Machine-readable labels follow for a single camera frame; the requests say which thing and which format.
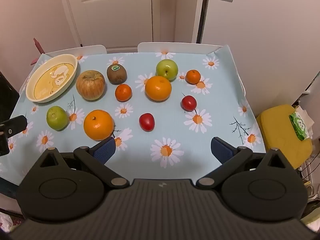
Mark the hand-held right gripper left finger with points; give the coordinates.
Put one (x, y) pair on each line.
(106, 148)

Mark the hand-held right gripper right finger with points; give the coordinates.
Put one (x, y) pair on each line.
(220, 150)

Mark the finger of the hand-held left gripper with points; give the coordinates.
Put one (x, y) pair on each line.
(15, 126)
(3, 145)

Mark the large orange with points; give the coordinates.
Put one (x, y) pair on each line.
(158, 88)
(98, 125)

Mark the small green apple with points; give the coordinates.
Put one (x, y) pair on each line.
(57, 118)

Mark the small red fruit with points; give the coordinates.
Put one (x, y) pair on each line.
(189, 103)
(146, 122)

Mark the cream oval bowl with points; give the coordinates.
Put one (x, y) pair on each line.
(50, 80)

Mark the striped red yellow apple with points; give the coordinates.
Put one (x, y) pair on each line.
(90, 86)

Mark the brown kiwi with green sticker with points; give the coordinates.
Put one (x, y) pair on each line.
(117, 76)

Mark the large green apple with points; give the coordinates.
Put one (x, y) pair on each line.
(167, 69)

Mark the black jacket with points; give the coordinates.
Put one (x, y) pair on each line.
(6, 97)

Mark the small mandarin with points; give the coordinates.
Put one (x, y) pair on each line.
(123, 93)
(193, 77)

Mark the pink white cloth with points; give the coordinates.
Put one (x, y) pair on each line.
(6, 222)

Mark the green white tissue pack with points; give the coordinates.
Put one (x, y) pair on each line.
(298, 126)

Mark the white chair back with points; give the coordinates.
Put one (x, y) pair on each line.
(90, 49)
(180, 47)

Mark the white sliding door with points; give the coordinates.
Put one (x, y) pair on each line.
(262, 42)

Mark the white panel door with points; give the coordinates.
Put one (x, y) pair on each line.
(112, 15)

